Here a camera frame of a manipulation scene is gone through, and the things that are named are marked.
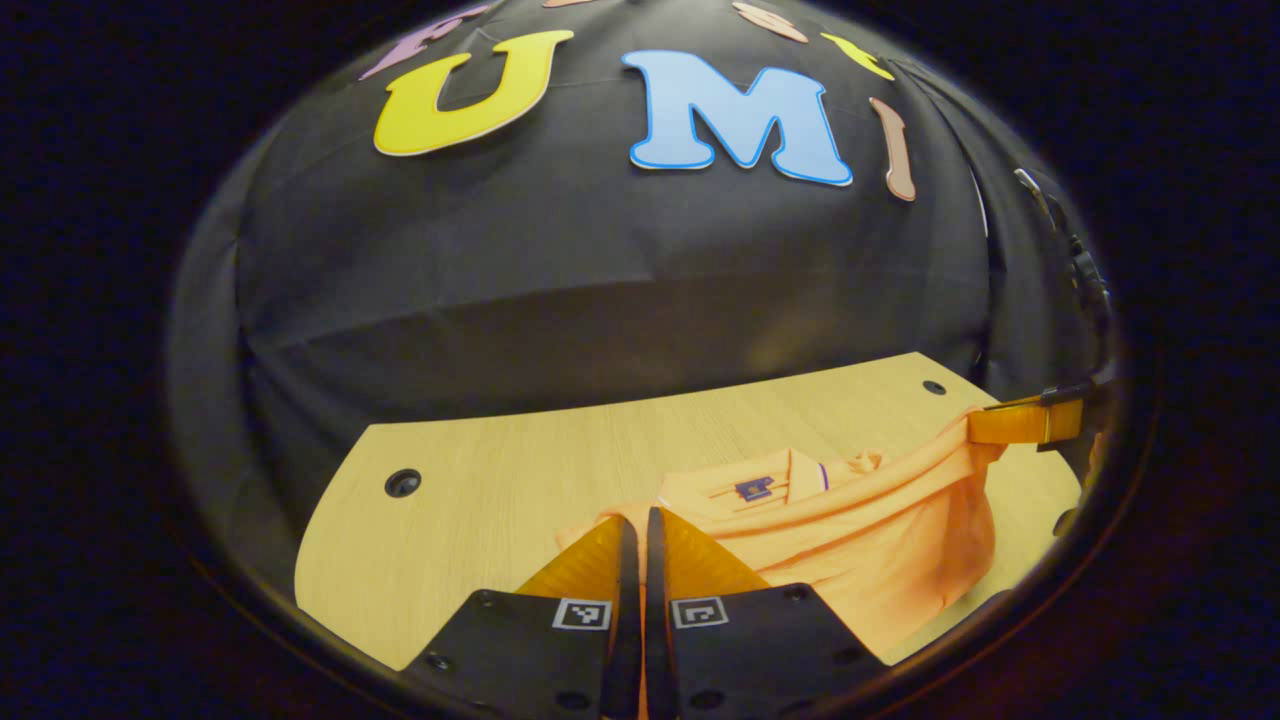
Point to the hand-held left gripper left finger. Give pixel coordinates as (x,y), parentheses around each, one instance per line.
(628,620)

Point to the black backdrop cloth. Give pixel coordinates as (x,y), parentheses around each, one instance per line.
(600,280)

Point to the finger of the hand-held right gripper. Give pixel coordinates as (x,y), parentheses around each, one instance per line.
(1020,422)

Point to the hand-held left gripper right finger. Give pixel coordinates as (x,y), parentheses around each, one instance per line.
(655,620)

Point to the orange polo T-shirt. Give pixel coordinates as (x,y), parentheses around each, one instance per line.
(880,540)

